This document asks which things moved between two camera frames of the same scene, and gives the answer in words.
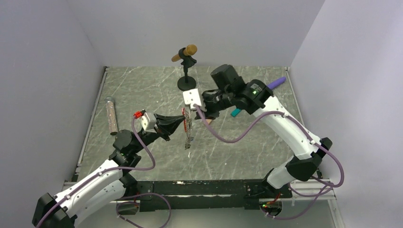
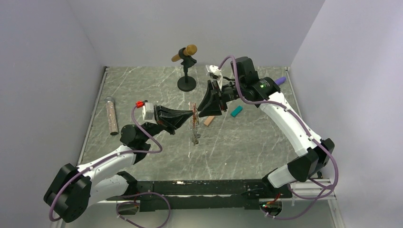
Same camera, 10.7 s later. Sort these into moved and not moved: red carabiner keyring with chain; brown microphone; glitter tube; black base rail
Moved: red carabiner keyring with chain
Not moved: black base rail; glitter tube; brown microphone
